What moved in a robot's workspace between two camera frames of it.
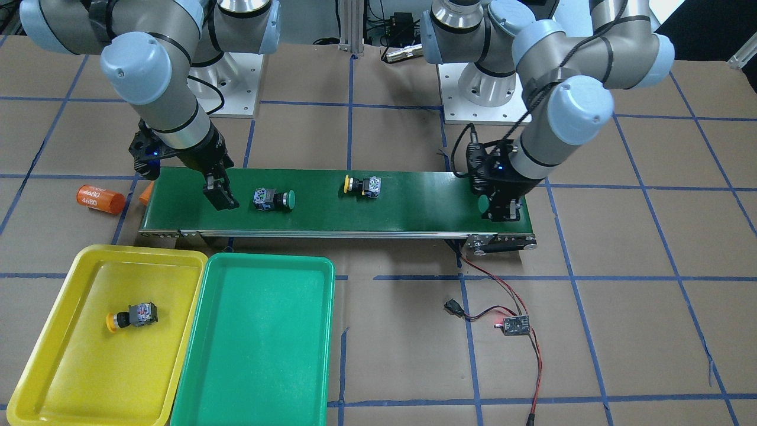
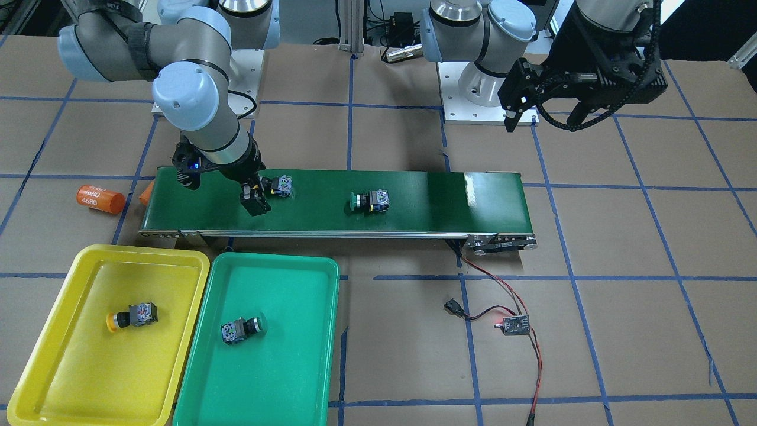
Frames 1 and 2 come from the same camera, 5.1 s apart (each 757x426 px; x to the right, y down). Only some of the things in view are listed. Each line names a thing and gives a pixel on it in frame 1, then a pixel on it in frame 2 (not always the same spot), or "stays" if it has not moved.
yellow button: x=369 y=187 → x=281 y=186
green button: x=265 y=199 → x=240 y=328
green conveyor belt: x=433 y=204 stays
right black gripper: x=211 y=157 → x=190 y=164
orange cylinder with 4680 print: x=91 y=196 stays
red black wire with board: x=513 y=323 stays
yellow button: x=138 y=315 stays
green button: x=483 y=203 → x=373 y=201
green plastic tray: x=261 y=351 stays
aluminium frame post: x=352 y=26 stays
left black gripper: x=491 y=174 → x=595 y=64
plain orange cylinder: x=145 y=194 stays
